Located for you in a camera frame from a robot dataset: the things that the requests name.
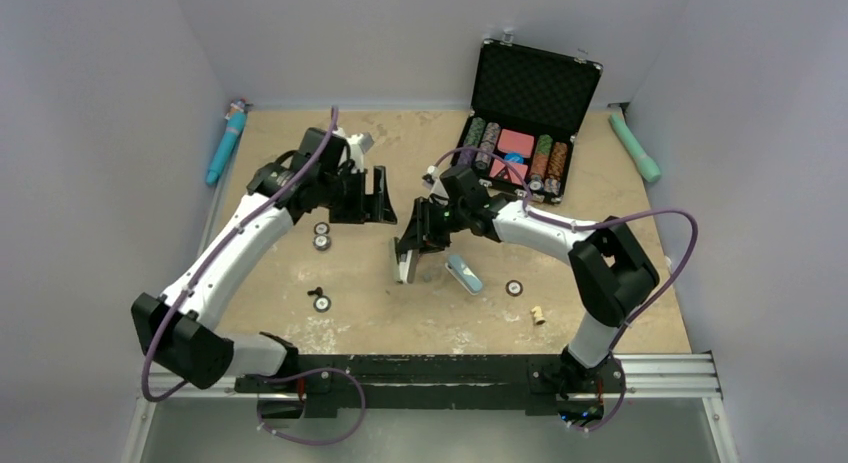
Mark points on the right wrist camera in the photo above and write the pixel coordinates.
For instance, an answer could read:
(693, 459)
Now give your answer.
(431, 181)

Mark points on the green cylindrical toy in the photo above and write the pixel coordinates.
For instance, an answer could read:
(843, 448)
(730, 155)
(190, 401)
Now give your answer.
(645, 165)

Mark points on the black white poker chip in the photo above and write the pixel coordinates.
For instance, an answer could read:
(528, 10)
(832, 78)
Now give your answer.
(322, 304)

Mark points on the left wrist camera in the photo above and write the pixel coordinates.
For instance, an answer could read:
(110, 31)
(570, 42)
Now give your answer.
(353, 156)

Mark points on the black poker chip case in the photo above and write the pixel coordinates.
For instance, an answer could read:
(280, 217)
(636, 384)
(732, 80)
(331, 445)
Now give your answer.
(526, 110)

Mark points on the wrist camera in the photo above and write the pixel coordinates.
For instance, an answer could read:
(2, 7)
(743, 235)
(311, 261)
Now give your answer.
(431, 181)
(353, 156)

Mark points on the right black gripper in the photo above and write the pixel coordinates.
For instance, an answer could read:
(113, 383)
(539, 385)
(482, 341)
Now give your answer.
(421, 233)

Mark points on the cream chess piece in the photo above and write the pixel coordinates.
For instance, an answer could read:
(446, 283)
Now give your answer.
(538, 316)

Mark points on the blue cylindrical toy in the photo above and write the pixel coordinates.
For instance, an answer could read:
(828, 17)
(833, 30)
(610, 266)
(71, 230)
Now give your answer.
(235, 121)

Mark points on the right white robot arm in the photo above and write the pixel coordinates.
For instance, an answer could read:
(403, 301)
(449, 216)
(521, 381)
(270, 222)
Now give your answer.
(612, 272)

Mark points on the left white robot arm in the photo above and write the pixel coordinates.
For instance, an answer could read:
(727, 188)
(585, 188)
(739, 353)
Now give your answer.
(176, 327)

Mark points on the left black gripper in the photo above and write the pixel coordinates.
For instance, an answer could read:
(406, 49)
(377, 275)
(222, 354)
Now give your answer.
(368, 208)

